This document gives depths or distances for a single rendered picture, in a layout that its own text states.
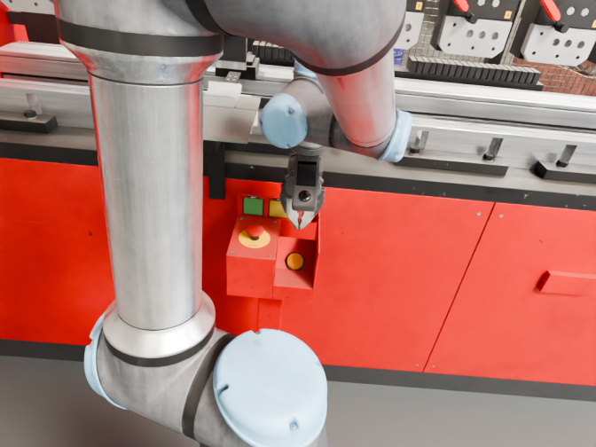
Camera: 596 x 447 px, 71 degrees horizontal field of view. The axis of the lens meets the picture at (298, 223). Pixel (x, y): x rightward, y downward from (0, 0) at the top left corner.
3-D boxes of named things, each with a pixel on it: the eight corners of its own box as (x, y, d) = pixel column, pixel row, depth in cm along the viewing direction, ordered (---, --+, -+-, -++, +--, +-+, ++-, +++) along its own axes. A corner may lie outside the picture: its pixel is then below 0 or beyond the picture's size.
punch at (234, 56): (206, 67, 104) (204, 26, 99) (207, 65, 106) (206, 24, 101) (246, 71, 105) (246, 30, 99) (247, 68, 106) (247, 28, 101)
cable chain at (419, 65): (409, 72, 141) (411, 59, 138) (405, 67, 145) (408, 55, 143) (537, 84, 142) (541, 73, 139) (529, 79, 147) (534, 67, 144)
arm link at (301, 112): (327, 113, 57) (349, 86, 65) (254, 97, 60) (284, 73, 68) (322, 162, 62) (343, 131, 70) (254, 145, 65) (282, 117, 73)
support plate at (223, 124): (160, 136, 86) (160, 131, 86) (191, 94, 108) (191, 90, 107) (247, 144, 87) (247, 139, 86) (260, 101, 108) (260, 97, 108)
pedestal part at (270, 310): (254, 407, 132) (259, 283, 101) (255, 390, 137) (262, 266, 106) (272, 409, 132) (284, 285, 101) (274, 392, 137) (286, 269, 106)
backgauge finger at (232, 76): (204, 92, 111) (203, 74, 108) (222, 66, 133) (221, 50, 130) (249, 97, 112) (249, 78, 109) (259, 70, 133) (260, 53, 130)
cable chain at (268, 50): (252, 57, 139) (252, 44, 137) (254, 52, 144) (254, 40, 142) (362, 67, 140) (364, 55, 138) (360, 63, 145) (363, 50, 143)
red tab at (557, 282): (540, 292, 124) (550, 274, 119) (537, 287, 125) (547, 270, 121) (589, 296, 124) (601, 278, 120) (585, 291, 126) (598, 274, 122)
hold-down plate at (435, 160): (394, 166, 110) (396, 155, 109) (390, 156, 115) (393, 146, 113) (505, 176, 111) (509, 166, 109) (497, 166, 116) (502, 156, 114)
